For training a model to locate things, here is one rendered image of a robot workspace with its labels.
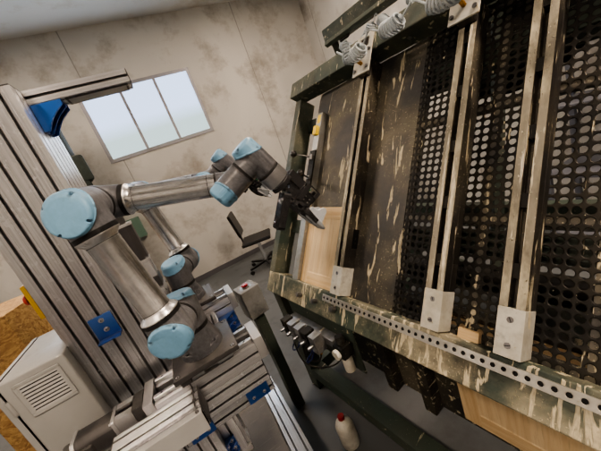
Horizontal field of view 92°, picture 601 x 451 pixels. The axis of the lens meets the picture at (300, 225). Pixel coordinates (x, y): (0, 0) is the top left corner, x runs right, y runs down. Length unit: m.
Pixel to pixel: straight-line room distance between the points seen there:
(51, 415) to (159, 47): 4.75
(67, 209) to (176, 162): 4.15
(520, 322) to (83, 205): 1.10
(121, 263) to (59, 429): 0.69
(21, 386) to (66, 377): 0.11
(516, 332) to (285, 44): 5.52
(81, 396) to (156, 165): 3.99
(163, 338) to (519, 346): 0.92
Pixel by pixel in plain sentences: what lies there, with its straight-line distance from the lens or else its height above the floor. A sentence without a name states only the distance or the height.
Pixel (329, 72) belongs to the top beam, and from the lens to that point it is 1.73.
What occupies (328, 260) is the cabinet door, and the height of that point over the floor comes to 1.00.
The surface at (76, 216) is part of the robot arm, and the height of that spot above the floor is 1.61.
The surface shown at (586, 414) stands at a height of 0.86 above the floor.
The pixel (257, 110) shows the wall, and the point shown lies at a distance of 5.35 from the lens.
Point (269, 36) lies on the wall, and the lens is 5.84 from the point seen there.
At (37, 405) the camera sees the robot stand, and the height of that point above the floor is 1.11.
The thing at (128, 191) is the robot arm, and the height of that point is 1.63.
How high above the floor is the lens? 1.60
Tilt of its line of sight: 16 degrees down
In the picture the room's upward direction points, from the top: 21 degrees counter-clockwise
